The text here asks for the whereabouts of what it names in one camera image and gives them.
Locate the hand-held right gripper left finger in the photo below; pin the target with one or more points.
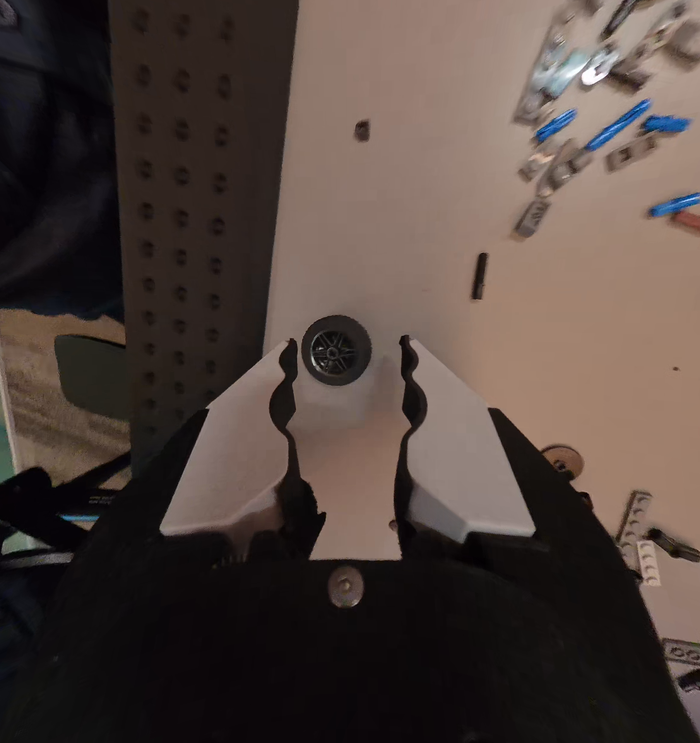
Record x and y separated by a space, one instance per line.
222 464

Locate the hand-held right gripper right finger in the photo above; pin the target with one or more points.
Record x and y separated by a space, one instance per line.
471 464

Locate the small black lego wheel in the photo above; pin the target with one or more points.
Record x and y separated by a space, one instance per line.
335 351

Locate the pile of grey lego plates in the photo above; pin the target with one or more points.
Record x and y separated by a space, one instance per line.
634 522

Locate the short black lego pin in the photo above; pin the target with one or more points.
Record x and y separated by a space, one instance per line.
479 276

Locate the printed grey lego tile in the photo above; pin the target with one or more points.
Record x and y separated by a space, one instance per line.
532 219

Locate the small black lego connector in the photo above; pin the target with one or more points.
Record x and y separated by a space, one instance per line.
361 130

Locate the black chair base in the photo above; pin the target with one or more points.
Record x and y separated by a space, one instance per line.
88 371

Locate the black perforated table edge strip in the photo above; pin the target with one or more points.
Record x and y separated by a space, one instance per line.
199 232

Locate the person's navy shirt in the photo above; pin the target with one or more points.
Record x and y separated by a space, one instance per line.
36 174

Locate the scattered blue pins grey pieces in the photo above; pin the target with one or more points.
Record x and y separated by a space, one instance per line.
617 125

